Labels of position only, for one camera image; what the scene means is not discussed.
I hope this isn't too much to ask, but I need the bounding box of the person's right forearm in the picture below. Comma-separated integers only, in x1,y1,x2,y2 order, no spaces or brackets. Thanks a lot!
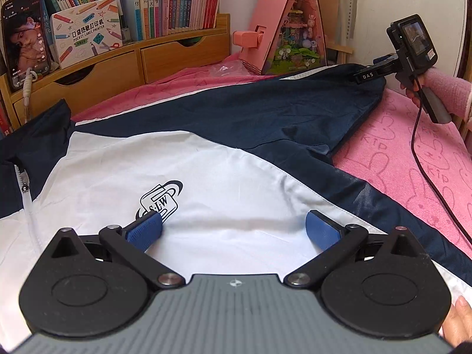
418,69,472,119

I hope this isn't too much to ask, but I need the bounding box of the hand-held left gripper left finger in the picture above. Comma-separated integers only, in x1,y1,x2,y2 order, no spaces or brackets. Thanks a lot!
50,212,186,288

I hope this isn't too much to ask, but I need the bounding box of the person's right hand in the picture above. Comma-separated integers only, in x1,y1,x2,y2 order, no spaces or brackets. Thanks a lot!
400,80,422,109

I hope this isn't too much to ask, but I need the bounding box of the white box with pencil print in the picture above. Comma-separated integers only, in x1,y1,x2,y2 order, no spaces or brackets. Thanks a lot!
50,0,123,70

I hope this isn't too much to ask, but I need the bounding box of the white container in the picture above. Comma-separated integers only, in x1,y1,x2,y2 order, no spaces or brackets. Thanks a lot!
219,0,273,54

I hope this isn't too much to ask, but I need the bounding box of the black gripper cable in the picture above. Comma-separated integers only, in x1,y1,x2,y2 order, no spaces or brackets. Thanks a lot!
409,76,472,242

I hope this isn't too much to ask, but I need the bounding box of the clear plastic wrapper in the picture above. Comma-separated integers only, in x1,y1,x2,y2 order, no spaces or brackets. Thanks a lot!
210,63,246,79

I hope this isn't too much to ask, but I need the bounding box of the row of red spined books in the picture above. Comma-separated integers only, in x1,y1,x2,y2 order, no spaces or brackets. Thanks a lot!
120,0,224,41

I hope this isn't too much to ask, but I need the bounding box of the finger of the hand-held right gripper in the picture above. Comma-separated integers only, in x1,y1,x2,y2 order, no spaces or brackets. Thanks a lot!
372,55,398,68

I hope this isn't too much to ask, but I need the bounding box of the wooden drawer organizer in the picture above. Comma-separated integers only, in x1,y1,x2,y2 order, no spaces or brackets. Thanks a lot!
0,13,231,130

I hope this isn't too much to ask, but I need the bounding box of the white and navy jacket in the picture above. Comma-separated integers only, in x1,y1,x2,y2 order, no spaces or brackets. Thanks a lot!
0,63,472,347

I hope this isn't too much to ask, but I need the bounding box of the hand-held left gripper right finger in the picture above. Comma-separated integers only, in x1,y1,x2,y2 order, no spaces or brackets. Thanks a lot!
285,209,422,287

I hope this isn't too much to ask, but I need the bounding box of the black smartphone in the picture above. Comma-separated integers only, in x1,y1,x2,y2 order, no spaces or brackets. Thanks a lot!
1,0,52,91

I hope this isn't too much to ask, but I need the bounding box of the pink rabbit print blanket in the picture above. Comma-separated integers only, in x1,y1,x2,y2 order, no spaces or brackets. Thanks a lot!
72,53,472,259

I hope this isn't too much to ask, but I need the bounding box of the pink house model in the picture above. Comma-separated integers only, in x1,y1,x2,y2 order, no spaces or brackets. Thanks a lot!
232,0,329,76

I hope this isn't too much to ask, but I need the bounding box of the person's left hand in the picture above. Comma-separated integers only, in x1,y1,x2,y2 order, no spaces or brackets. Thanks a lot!
440,295,472,353

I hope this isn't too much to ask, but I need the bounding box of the wooden easel frame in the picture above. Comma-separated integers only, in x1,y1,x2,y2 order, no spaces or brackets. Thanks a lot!
326,40,349,65

